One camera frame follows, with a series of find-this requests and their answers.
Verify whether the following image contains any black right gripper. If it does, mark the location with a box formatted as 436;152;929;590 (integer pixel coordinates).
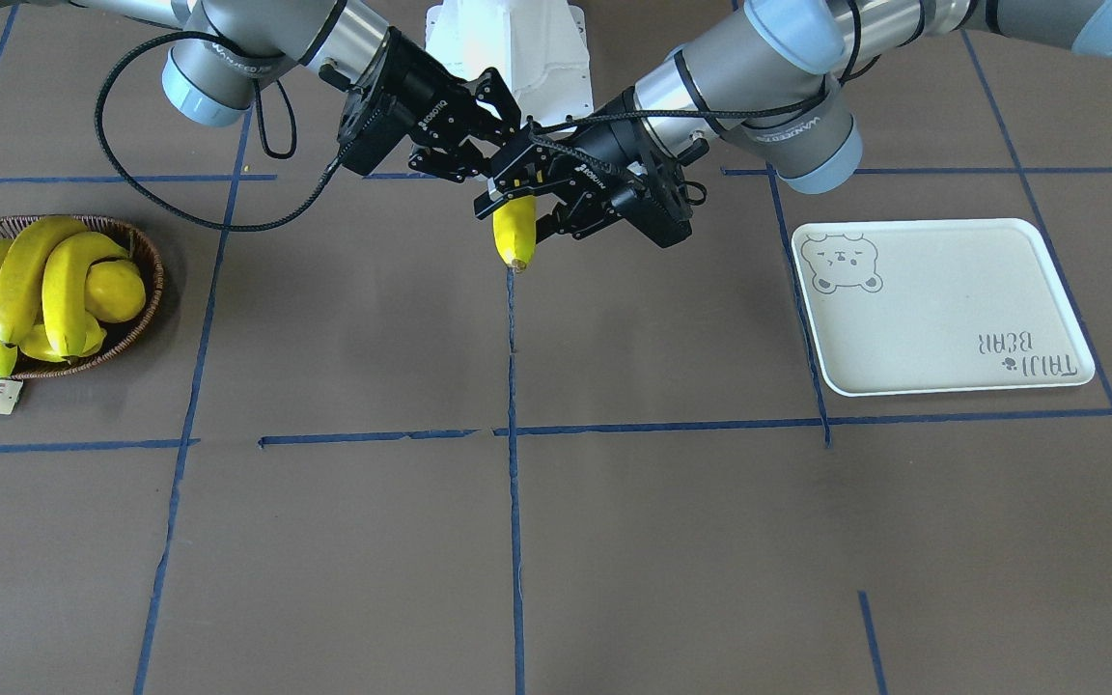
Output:
337;28;522;183

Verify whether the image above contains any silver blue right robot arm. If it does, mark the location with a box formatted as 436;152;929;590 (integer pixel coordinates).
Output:
93;1;522;183

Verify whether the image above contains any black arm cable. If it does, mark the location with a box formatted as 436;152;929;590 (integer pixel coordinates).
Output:
95;31;364;234

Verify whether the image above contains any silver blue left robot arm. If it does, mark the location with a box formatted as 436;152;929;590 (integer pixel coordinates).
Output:
475;1;1112;249

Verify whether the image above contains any small yellow banana bunch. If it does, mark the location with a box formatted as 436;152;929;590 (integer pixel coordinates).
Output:
19;321;107;363

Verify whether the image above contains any cream bear serving tray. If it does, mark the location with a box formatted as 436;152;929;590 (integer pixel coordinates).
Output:
791;217;1098;397

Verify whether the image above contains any yellow pear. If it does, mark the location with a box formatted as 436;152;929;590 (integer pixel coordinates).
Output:
85;259;149;322

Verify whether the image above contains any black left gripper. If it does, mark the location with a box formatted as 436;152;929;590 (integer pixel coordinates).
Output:
475;118;692;249

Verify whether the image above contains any white pedestal column base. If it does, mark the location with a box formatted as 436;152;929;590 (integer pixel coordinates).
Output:
425;1;596;125

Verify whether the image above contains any brown wicker basket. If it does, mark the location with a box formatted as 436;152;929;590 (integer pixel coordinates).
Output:
0;214;166;381

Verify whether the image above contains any yellow banana curved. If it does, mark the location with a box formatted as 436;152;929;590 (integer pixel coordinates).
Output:
42;232;129;359

